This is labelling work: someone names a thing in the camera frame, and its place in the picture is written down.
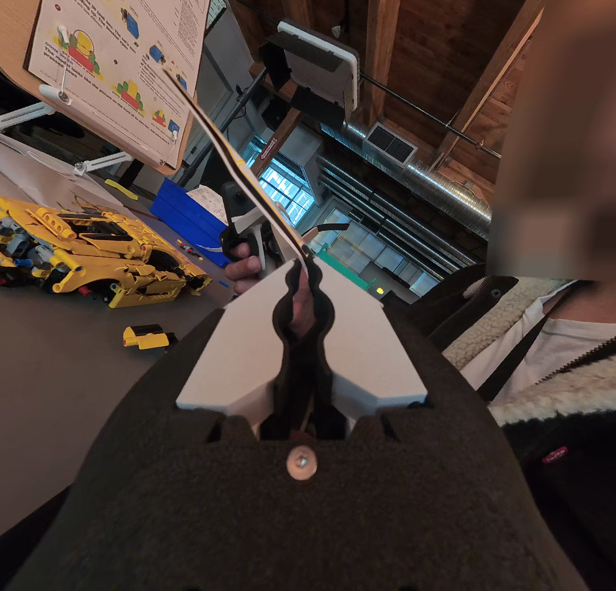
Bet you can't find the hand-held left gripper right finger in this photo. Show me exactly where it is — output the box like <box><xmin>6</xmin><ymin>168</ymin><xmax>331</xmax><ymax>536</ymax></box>
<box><xmin>312</xmin><ymin>258</ymin><xmax>429</xmax><ymax>439</ymax></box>

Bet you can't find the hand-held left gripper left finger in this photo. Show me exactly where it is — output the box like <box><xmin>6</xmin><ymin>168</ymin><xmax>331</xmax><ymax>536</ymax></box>
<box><xmin>175</xmin><ymin>259</ymin><xmax>295</xmax><ymax>441</ymax></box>

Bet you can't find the thin printed paper sheet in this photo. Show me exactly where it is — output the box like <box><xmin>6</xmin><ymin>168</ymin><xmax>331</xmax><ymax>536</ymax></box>
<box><xmin>163</xmin><ymin>68</ymin><xmax>321</xmax><ymax>276</ymax></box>

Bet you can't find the yellow black brick bumper assembly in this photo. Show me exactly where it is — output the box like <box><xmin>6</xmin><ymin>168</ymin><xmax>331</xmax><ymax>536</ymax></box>
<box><xmin>123</xmin><ymin>324</ymin><xmax>178</xmax><ymax>351</ymax></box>

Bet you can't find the yellow toy brick car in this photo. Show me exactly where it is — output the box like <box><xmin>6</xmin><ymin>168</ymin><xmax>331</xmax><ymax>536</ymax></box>
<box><xmin>0</xmin><ymin>197</ymin><xmax>212</xmax><ymax>309</ymax></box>

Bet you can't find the grey desk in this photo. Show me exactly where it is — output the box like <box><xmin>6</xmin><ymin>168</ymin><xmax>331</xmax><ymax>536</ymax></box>
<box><xmin>0</xmin><ymin>168</ymin><xmax>241</xmax><ymax>536</ymax></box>

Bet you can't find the white patterned paper bag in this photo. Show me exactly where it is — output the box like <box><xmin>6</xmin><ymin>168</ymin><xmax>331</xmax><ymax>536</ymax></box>
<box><xmin>185</xmin><ymin>184</ymin><xmax>229</xmax><ymax>226</ymax></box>

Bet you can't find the blue plastic bin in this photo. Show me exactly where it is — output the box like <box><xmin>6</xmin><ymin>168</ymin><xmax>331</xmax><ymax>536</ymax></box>
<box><xmin>149</xmin><ymin>177</ymin><xmax>232</xmax><ymax>268</ymax></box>

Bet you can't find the black light stand pole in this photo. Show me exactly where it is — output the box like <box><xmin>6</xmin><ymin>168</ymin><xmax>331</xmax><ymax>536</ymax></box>
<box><xmin>175</xmin><ymin>67</ymin><xmax>270</xmax><ymax>188</ymax></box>

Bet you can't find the yellow flat paper scrap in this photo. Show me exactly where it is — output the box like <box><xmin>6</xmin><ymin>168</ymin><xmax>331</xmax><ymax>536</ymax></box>
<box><xmin>104</xmin><ymin>179</ymin><xmax>139</xmax><ymax>201</ymax></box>

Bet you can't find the white vent grille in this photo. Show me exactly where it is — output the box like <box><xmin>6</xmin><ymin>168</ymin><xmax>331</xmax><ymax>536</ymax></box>
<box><xmin>362</xmin><ymin>122</ymin><xmax>418</xmax><ymax>167</ymax></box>

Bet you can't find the studio light panel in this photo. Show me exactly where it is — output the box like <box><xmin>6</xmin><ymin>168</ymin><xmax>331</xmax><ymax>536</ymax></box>
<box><xmin>257</xmin><ymin>19</ymin><xmax>361</xmax><ymax>125</ymax></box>

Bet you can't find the white shirt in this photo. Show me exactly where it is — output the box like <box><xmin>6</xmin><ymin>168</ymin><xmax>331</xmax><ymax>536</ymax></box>
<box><xmin>459</xmin><ymin>281</ymin><xmax>616</xmax><ymax>404</ymax></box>

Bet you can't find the dark fleece-lined jacket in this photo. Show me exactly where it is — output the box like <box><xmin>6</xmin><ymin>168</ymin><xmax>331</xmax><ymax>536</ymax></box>
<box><xmin>409</xmin><ymin>263</ymin><xmax>616</xmax><ymax>591</ymax></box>

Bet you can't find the open instruction booklet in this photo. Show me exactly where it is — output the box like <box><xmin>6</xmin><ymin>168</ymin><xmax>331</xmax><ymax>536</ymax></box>
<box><xmin>0</xmin><ymin>134</ymin><xmax>150</xmax><ymax>216</ymax></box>

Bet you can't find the printed instruction sheet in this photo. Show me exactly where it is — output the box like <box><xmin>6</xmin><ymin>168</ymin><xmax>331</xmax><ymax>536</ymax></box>
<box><xmin>24</xmin><ymin>0</ymin><xmax>212</xmax><ymax>166</ymax></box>

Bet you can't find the wooden display board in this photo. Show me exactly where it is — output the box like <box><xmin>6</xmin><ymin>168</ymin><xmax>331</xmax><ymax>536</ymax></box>
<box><xmin>0</xmin><ymin>0</ymin><xmax>227</xmax><ymax>176</ymax></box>

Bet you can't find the black shoulder strap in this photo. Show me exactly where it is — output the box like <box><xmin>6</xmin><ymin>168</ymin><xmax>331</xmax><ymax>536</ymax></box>
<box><xmin>476</xmin><ymin>281</ymin><xmax>580</xmax><ymax>403</ymax></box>

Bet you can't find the silver ventilation duct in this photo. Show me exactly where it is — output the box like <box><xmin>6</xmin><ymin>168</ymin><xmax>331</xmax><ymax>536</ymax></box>
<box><xmin>318</xmin><ymin>120</ymin><xmax>496</xmax><ymax>238</ymax></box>

